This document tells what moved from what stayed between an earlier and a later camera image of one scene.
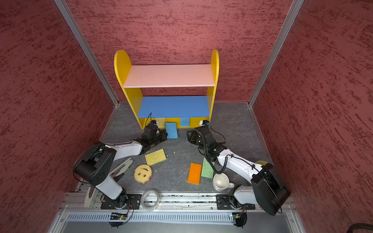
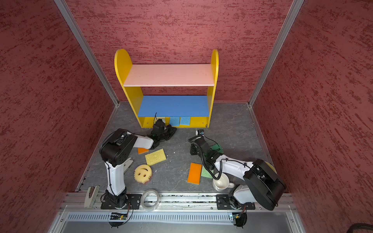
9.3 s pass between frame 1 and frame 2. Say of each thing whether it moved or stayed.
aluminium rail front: stayed
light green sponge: stayed
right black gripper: moved
